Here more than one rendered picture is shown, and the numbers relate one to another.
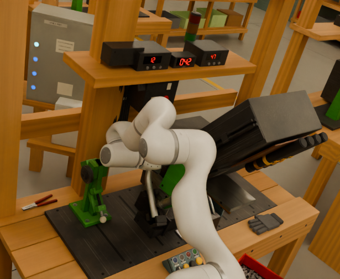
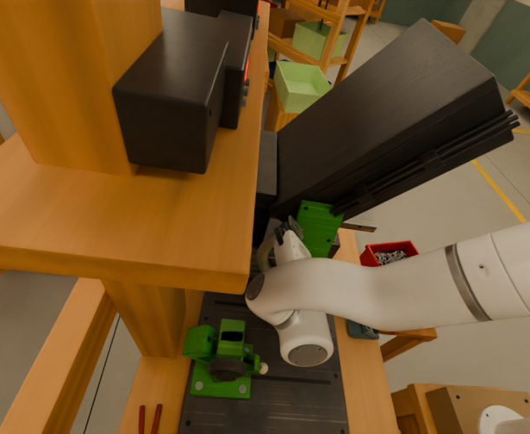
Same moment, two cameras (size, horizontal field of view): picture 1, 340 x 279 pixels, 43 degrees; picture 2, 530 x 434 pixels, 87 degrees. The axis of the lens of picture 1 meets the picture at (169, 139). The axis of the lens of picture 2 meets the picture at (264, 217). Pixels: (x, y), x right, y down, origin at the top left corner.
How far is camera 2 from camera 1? 1.44 m
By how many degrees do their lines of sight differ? 45
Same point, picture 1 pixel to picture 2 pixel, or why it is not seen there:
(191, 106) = not seen: hidden behind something
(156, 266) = (352, 347)
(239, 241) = (346, 235)
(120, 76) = (252, 182)
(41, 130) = (66, 422)
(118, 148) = (320, 323)
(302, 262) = not seen: hidden behind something
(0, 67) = not seen: outside the picture
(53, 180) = (2, 288)
